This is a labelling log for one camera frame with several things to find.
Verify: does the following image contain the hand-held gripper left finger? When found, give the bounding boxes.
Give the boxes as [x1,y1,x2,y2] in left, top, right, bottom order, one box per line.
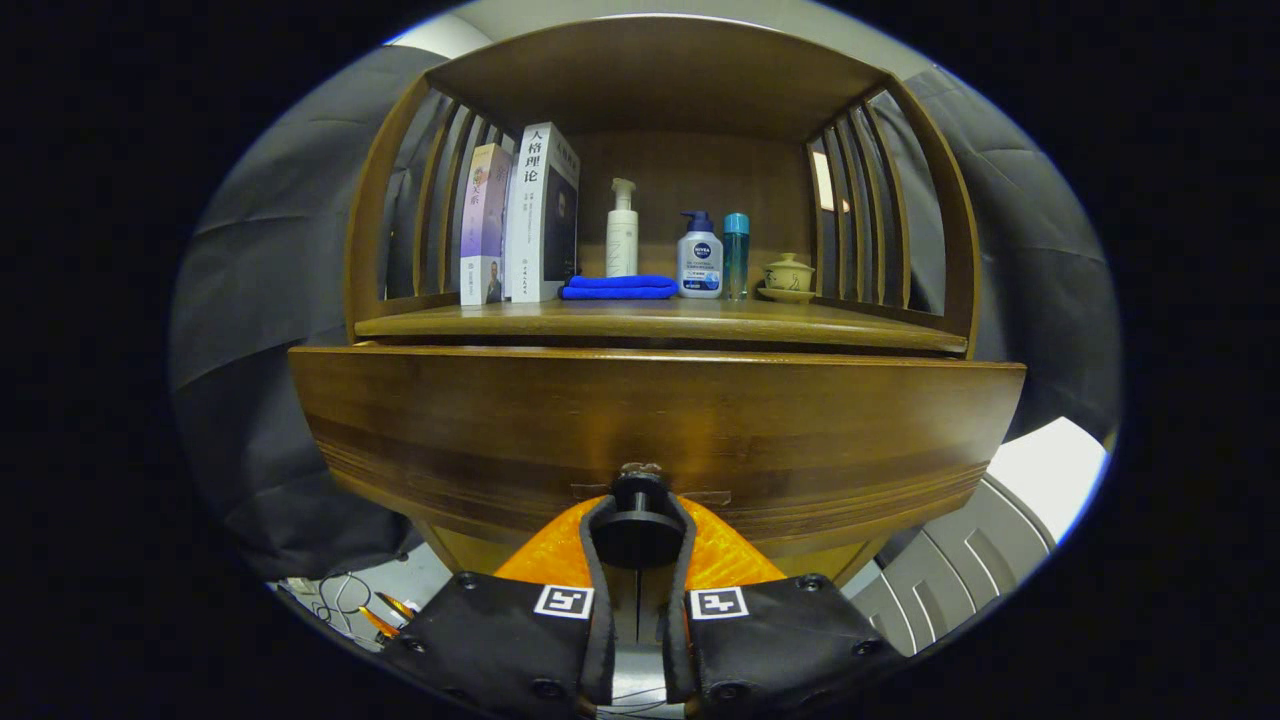
[380,495,619,720]

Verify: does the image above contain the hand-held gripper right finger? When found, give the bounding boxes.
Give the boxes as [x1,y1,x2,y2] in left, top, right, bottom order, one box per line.
[662,495,906,720]

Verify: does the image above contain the brown wooden drawer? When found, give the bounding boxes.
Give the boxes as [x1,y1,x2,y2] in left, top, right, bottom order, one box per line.
[288,343,1028,591]

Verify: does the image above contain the wooden countertop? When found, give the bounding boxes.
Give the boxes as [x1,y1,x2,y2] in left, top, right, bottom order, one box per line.
[353,295,969,356]

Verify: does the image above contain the brown wooden cabinet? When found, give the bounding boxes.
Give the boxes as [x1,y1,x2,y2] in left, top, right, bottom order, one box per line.
[343,15,983,601]

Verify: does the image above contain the grey grooved panel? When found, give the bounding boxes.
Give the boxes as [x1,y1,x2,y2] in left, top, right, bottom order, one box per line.
[848,475,1058,656]

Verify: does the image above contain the blue folded cloth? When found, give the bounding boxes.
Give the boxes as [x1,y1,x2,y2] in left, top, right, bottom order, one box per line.
[559,274,679,301]

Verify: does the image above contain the white bottle blue cap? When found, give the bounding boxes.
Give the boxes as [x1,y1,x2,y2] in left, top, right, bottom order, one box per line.
[676,210,725,300]

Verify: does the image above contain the beige lidded teacup with saucer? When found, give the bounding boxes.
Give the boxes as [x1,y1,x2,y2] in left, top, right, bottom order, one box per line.
[756,252,817,304]

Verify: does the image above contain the slim teal bottle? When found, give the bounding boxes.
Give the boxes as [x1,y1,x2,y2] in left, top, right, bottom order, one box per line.
[722,212,751,301]

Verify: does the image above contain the white pump bottle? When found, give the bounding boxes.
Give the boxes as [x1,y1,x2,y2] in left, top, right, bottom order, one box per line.
[605,178,640,279]

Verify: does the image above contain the white flat board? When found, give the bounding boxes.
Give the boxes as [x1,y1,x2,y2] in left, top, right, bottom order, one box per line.
[985,417,1111,546]

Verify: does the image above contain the thick white book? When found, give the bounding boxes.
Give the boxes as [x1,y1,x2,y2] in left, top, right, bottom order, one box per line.
[503,121,581,304]

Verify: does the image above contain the thin purple book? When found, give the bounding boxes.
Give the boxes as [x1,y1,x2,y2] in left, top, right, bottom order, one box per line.
[459,143,513,307]

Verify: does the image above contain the black backdrop cloth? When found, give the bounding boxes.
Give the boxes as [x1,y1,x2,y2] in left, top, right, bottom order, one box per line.
[170,45,1121,581]

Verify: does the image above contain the orange handled tool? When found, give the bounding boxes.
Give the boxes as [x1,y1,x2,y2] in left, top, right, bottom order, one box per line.
[358,592,419,641]

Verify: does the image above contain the black floor cables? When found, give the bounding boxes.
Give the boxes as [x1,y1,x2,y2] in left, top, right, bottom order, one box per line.
[285,570,406,641]

